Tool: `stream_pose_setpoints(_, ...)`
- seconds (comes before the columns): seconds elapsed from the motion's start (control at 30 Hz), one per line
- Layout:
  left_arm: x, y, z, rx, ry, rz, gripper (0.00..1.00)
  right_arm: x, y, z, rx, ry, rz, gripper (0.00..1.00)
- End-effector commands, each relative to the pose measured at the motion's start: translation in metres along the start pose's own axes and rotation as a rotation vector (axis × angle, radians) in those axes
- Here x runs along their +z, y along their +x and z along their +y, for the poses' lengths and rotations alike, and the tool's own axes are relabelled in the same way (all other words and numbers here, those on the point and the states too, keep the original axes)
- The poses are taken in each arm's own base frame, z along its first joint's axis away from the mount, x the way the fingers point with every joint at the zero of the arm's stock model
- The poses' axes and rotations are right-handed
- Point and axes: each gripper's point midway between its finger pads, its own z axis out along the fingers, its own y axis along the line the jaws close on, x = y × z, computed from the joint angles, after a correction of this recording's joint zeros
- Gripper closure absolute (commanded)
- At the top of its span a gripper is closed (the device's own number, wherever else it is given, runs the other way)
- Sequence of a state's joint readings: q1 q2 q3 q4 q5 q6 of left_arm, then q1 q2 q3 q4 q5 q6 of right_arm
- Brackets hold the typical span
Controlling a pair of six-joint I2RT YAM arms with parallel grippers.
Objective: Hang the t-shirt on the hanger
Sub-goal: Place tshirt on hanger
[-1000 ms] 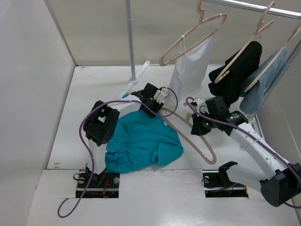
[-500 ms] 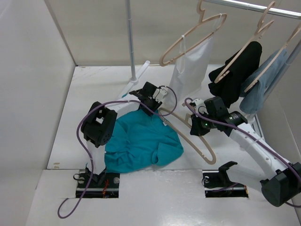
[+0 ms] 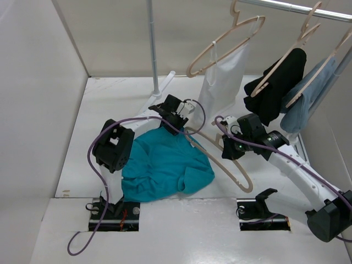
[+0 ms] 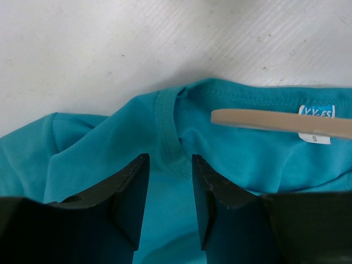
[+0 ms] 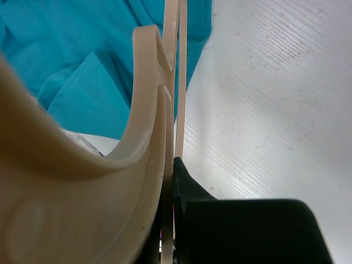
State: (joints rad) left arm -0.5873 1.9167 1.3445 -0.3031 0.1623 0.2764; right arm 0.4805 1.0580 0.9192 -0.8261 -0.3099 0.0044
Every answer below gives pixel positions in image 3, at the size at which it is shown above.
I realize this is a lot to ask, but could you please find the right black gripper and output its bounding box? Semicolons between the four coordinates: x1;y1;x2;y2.
221;129;253;160

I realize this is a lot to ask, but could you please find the teal t shirt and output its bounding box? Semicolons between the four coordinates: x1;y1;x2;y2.
122;128;215;202

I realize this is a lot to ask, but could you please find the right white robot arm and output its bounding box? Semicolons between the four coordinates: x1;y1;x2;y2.
214;114;351;243

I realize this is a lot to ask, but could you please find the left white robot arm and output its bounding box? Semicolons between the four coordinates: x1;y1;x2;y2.
87;95;195;218

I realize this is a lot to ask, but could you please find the wooden hanger with blue cloth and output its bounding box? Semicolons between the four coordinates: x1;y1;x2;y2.
285;27;351;108

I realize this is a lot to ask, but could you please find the wooden hanger with black cloth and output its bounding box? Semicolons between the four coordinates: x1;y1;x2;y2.
250;1;323;97

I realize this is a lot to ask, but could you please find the wooden hanger with white cloth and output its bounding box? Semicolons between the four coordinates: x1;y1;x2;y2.
186;0;266;79

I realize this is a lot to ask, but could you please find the black cloth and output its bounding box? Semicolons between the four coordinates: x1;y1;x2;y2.
244;48;306;126

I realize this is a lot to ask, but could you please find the light blue cloth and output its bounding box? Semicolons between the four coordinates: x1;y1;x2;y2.
280;57;337;134

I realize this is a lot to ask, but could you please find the white cloth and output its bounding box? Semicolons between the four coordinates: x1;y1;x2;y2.
186;16;265;124

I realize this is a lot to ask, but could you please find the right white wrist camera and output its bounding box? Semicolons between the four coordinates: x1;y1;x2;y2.
211;115;241;134

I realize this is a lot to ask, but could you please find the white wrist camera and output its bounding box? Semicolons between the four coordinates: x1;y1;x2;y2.
176;101;195;118
211;115;241;134

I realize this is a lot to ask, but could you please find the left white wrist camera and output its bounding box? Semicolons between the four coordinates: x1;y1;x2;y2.
176;101;195;118

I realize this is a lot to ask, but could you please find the aluminium rail at right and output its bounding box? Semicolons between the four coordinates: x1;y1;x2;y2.
295;134;310;164

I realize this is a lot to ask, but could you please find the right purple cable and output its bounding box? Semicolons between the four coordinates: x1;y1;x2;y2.
214;115;352;243

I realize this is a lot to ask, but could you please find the purple cable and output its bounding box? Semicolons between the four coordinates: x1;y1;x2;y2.
67;99;207;256
214;115;352;243

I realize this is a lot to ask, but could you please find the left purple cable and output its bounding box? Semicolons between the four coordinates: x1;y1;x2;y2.
67;99;207;256

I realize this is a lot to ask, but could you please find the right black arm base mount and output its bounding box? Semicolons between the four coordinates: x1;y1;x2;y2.
235;188;291;232

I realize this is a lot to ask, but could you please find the white clothes rack frame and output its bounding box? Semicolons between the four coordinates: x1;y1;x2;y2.
137;0;352;174

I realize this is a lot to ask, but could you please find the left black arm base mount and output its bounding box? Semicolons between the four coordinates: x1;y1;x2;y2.
85;196;140;232

